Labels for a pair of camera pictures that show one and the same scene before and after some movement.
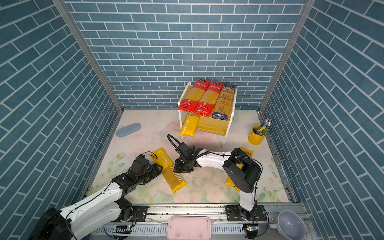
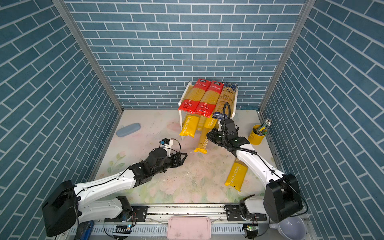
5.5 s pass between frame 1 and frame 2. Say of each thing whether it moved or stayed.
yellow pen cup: stayed
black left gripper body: moved
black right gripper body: moved
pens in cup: stayed
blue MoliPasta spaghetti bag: stayed
